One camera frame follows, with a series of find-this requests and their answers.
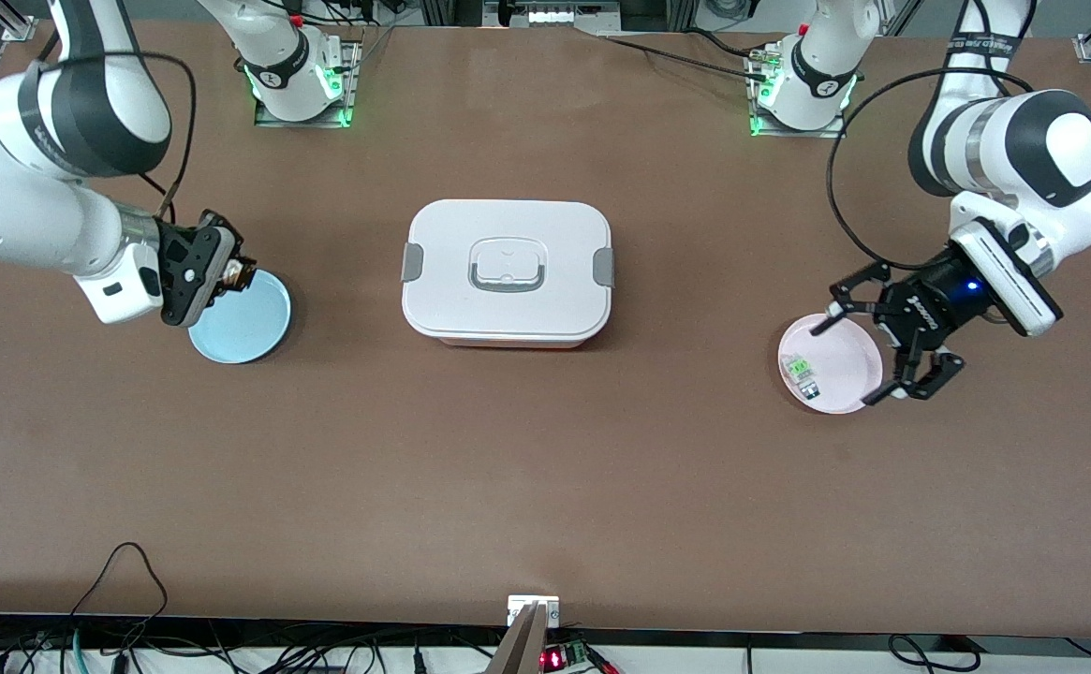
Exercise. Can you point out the red lit electronics module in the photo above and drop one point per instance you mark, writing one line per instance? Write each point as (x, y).
(554, 658)

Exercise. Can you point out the pale pink round plate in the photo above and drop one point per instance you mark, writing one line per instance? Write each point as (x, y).
(845, 365)

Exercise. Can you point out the orange and black switch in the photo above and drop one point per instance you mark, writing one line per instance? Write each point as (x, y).
(239, 273)

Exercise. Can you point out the light blue round plate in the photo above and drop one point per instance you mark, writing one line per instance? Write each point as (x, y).
(245, 328)

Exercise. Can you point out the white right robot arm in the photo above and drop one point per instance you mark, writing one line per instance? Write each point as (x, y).
(2, 206)

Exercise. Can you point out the small white bracket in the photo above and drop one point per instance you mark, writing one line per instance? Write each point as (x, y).
(517, 607)

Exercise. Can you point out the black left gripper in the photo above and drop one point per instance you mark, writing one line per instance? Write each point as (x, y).
(931, 301)

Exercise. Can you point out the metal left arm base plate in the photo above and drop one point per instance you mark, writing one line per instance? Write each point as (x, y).
(798, 134)

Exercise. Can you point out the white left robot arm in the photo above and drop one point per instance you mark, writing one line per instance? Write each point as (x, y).
(1069, 150)

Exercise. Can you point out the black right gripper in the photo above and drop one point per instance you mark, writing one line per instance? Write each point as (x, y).
(229, 269)

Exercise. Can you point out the green and white switch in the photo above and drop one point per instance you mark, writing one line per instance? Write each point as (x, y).
(800, 371)

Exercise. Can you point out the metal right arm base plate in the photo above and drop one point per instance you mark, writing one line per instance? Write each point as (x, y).
(354, 75)

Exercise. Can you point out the white power strip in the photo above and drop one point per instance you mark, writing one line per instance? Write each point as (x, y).
(554, 14)

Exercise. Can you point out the white lidded pink lunch box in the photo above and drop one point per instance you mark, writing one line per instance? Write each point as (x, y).
(508, 309)

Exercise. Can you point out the grey metal post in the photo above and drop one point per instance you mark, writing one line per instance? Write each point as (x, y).
(522, 651)

